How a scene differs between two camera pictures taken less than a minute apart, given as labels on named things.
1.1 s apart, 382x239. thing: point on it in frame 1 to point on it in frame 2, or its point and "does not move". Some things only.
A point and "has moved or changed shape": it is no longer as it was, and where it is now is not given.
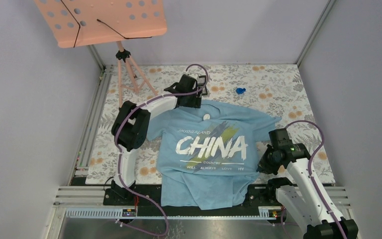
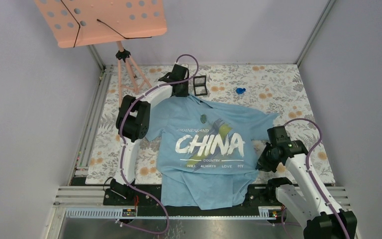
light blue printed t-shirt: (208, 153) does not move
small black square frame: (202, 82) does not move
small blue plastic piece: (240, 90) does not move
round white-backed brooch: (206, 116) has moved or changed shape
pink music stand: (77, 23) does not move
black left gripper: (195, 102) to (185, 93)
